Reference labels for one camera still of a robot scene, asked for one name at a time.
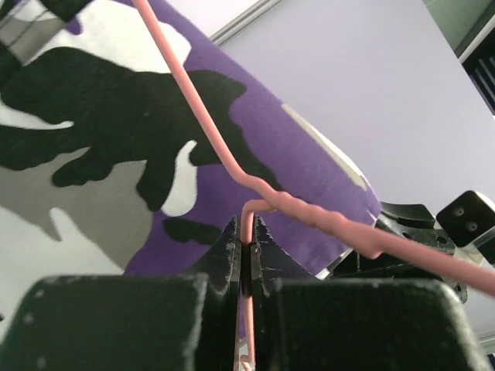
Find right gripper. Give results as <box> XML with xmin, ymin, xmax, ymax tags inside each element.
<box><xmin>332</xmin><ymin>203</ymin><xmax>480</xmax><ymax>303</ymax></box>

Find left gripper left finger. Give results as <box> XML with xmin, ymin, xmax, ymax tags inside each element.
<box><xmin>1</xmin><ymin>217</ymin><xmax>241</xmax><ymax>370</ymax></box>

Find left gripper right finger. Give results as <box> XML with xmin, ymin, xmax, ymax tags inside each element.
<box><xmin>251</xmin><ymin>218</ymin><xmax>491</xmax><ymax>370</ymax></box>

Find pink wire hanger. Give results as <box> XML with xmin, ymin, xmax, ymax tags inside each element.
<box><xmin>131</xmin><ymin>0</ymin><xmax>495</xmax><ymax>371</ymax></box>

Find purple camouflage trousers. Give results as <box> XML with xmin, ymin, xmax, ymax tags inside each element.
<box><xmin>1</xmin><ymin>1</ymin><xmax>381</xmax><ymax>330</ymax></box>

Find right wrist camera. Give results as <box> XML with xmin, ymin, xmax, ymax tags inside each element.
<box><xmin>436</xmin><ymin>190</ymin><xmax>494</xmax><ymax>266</ymax></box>

